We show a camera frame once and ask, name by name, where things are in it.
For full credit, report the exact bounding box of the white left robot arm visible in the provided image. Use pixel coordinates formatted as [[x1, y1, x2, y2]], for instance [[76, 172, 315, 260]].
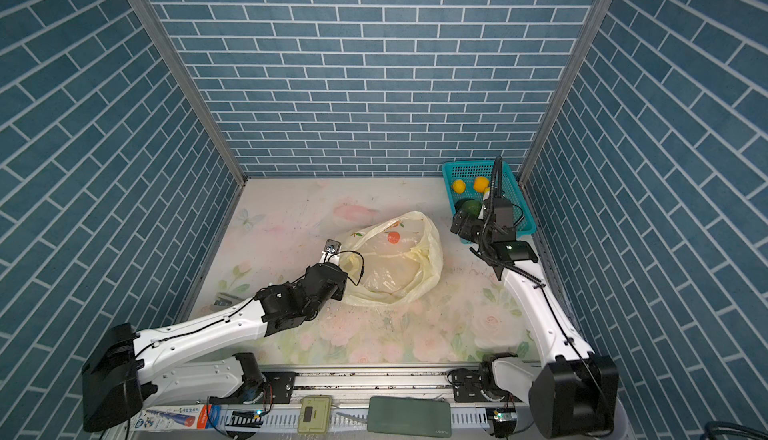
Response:
[[81, 262, 348, 433]]

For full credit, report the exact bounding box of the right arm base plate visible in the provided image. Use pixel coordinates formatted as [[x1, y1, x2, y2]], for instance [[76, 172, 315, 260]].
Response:
[[446, 368, 522, 403]]

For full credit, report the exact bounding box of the green rectangular pad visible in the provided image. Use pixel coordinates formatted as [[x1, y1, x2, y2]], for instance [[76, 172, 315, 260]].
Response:
[[366, 396, 452, 438]]

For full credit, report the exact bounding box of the aluminium corner post left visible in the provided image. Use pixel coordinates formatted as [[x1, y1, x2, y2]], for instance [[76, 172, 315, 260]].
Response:
[[127, 0, 247, 187]]

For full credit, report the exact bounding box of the blue white flat package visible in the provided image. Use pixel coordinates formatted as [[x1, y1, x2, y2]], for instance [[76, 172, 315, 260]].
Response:
[[131, 405, 206, 432]]

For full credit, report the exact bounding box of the green round lime fruit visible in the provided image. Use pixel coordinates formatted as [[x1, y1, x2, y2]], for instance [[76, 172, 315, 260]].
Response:
[[456, 199, 483, 218]]

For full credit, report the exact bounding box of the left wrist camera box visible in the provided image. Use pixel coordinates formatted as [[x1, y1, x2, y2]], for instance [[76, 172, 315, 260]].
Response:
[[320, 239, 341, 265]]

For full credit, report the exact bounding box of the aluminium corner post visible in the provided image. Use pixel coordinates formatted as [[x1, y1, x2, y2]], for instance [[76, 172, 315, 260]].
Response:
[[127, 0, 247, 187], [518, 0, 613, 188]]

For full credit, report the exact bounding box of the aluminium corner post right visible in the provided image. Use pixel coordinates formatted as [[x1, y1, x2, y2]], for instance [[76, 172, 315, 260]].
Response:
[[518, 0, 613, 188]]

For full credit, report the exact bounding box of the teal plastic basket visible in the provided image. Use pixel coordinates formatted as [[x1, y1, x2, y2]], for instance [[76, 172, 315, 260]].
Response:
[[442, 160, 537, 237]]

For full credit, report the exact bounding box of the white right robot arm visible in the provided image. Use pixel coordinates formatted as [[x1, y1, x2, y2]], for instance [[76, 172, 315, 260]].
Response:
[[450, 196, 629, 439]]

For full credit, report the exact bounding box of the yellow translucent plastic bag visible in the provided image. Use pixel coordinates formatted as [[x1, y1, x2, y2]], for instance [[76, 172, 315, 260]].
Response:
[[338, 211, 444, 308]]

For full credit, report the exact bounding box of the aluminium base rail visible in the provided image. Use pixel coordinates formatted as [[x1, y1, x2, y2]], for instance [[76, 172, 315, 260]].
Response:
[[107, 364, 619, 440]]

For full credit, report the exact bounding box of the small green meter box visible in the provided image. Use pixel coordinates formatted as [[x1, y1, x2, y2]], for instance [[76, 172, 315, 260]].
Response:
[[297, 395, 333, 435]]

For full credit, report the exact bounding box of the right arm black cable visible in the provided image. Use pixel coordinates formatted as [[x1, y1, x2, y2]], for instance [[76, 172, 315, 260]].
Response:
[[488, 156, 505, 213]]

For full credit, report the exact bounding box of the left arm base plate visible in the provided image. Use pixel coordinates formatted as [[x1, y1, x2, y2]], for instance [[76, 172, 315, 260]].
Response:
[[209, 371, 297, 406]]

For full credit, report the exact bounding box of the orange fruit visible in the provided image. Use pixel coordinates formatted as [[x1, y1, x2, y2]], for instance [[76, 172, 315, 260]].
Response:
[[451, 179, 466, 195]]

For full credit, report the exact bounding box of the yellow lemon fruit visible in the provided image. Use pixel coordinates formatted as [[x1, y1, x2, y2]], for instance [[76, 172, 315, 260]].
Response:
[[473, 177, 490, 194]]

